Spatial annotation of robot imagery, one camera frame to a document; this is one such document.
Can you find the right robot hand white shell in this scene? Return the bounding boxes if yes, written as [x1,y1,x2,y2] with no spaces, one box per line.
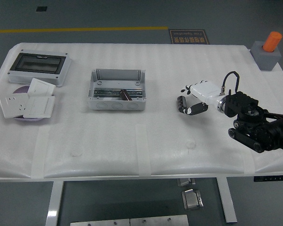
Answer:
[176,80,224,116]

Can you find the dark cylindrical battery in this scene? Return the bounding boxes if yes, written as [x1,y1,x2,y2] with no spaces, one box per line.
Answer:
[119,89,132,102]

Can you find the open grey junction box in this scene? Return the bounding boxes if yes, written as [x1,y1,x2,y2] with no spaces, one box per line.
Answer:
[86,68,147,111]

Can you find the grey distribution box dark window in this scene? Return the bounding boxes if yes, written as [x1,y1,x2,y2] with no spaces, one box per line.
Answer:
[7,48,73,88]

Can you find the dark floor sign orange text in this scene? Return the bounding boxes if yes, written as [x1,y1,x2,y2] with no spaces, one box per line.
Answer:
[168,29,210,45]

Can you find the grey block holder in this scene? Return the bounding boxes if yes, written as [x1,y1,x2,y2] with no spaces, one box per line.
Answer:
[250,40,282,71]

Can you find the white tape strip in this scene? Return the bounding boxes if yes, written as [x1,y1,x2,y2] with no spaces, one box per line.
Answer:
[31,128,50,179]
[241,149,257,176]

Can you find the orange cylinder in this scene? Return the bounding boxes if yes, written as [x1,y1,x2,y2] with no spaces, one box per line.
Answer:
[262,31,283,53]

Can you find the black table control panel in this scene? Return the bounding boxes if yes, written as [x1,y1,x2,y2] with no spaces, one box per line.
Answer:
[253,175,283,182]

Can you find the large metal floor socket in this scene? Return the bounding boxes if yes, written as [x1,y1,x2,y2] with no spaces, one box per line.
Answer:
[181,188,205,211]

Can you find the white foam mat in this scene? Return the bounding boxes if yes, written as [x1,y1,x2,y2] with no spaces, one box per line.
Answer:
[0,42,283,181]

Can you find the white table leg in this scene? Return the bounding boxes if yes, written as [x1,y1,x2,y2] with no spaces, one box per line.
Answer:
[216,177,238,224]
[45,181,65,226]

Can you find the yellow floor tape line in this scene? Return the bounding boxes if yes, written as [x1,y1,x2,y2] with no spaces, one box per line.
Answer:
[0,26,169,34]

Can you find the purple plate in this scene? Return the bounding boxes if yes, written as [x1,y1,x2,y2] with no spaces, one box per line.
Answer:
[13,86,48,122]

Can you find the small metal floor bracket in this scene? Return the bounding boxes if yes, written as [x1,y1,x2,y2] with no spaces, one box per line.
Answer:
[176,178,196,187]

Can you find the grey metal base plate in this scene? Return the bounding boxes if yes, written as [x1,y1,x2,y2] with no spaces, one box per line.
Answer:
[70,218,131,226]
[129,214,189,226]

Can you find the white wall switch panel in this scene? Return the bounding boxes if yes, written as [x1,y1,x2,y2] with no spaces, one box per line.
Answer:
[27,78,56,97]
[23,95,56,119]

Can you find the white wall socket panel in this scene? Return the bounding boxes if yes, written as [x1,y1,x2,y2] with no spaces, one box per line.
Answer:
[0,93,30,119]

